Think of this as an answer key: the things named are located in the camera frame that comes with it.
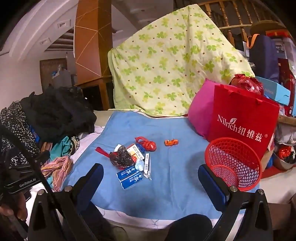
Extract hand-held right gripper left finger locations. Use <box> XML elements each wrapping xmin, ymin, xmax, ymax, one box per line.
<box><xmin>28</xmin><ymin>163</ymin><xmax>104</xmax><ymax>241</ymax></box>

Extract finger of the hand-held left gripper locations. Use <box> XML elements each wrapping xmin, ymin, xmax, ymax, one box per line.
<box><xmin>32</xmin><ymin>150</ymin><xmax>51</xmax><ymax>165</ymax></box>

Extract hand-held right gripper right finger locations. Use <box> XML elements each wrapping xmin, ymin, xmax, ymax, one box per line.
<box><xmin>198</xmin><ymin>163</ymin><xmax>274</xmax><ymax>241</ymax></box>

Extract red mesh basket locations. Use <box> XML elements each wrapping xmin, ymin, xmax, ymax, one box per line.
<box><xmin>205</xmin><ymin>137</ymin><xmax>262</xmax><ymax>192</ymax></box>

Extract blue white carton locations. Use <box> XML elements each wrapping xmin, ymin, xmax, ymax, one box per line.
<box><xmin>116</xmin><ymin>167</ymin><xmax>144</xmax><ymax>190</ymax></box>

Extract dark plastic bag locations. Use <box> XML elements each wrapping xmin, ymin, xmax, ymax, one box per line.
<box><xmin>109</xmin><ymin>145</ymin><xmax>136</xmax><ymax>168</ymax></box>

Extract orange white medicine box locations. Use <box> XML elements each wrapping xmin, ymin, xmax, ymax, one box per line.
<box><xmin>126</xmin><ymin>143</ymin><xmax>147</xmax><ymax>163</ymax></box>

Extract narrow white black carton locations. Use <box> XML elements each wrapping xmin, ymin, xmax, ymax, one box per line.
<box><xmin>143</xmin><ymin>153</ymin><xmax>152</xmax><ymax>181</ymax></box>

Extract small red plastic bag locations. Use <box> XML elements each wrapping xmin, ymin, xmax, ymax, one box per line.
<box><xmin>135</xmin><ymin>136</ymin><xmax>157</xmax><ymax>152</ymax></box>

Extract person's left hand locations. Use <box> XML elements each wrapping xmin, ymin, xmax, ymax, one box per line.
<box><xmin>0</xmin><ymin>191</ymin><xmax>28</xmax><ymax>223</ymax></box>

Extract striped scarf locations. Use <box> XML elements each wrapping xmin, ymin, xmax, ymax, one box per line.
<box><xmin>40</xmin><ymin>155</ymin><xmax>74</xmax><ymax>192</ymax></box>

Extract teal cloth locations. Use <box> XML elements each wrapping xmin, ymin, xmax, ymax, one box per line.
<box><xmin>50</xmin><ymin>136</ymin><xmax>80</xmax><ymax>160</ymax></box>

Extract red strip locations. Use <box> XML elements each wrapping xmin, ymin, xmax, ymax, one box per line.
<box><xmin>95</xmin><ymin>146</ymin><xmax>111</xmax><ymax>158</ymax></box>

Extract blue towel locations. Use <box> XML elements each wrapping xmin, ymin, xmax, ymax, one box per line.
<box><xmin>60</xmin><ymin>111</ymin><xmax>259</xmax><ymax>219</ymax></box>

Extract black clothing pile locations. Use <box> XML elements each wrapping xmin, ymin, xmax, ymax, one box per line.
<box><xmin>21</xmin><ymin>86</ymin><xmax>97</xmax><ymax>142</ymax></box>

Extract metal bowl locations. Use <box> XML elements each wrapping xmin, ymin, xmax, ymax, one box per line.
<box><xmin>273</xmin><ymin>148</ymin><xmax>296</xmax><ymax>171</ymax></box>

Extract pink pillow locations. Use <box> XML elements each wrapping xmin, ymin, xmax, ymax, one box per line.
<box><xmin>188</xmin><ymin>78</ymin><xmax>216</xmax><ymax>139</ymax></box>

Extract red paper bag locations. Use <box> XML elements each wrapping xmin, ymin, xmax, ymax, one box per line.
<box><xmin>207</xmin><ymin>84</ymin><xmax>281</xmax><ymax>160</ymax></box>

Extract orange red plastic bag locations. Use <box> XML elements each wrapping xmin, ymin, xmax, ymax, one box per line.
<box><xmin>277</xmin><ymin>146</ymin><xmax>292</xmax><ymax>159</ymax></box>

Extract wooden glass cabinet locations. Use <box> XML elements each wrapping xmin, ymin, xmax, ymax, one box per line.
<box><xmin>80</xmin><ymin>75</ymin><xmax>116</xmax><ymax>110</ymax></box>

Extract white fridge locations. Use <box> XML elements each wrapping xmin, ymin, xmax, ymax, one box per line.
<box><xmin>51</xmin><ymin>67</ymin><xmax>72</xmax><ymax>87</ymax></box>

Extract wooden lattice door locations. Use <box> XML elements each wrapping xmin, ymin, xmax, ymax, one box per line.
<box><xmin>39</xmin><ymin>58</ymin><xmax>67</xmax><ymax>91</ymax></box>

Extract large red plastic bag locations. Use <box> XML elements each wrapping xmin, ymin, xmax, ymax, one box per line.
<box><xmin>229</xmin><ymin>74</ymin><xmax>264</xmax><ymax>96</ymax></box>

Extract light blue cardboard box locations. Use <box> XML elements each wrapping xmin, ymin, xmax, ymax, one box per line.
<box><xmin>255</xmin><ymin>76</ymin><xmax>291</xmax><ymax>106</ymax></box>

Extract wooden pillar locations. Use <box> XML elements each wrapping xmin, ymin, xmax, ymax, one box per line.
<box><xmin>74</xmin><ymin>0</ymin><xmax>113</xmax><ymax>86</ymax></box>

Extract green clover print blanket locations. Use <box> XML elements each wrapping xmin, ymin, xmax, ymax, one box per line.
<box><xmin>107</xmin><ymin>4</ymin><xmax>256</xmax><ymax>117</ymax></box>

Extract dark red box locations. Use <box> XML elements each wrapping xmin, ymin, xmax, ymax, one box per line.
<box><xmin>277</xmin><ymin>58</ymin><xmax>296</xmax><ymax>116</ymax></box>

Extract wooden stair railing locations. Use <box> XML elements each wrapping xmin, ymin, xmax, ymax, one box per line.
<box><xmin>198</xmin><ymin>0</ymin><xmax>266</xmax><ymax>47</ymax></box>

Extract black cable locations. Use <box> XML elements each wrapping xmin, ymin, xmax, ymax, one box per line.
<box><xmin>0</xmin><ymin>125</ymin><xmax>77</xmax><ymax>241</ymax></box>

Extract navy bag orange handles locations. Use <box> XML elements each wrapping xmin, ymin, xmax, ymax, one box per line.
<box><xmin>245</xmin><ymin>34</ymin><xmax>281</xmax><ymax>81</ymax></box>

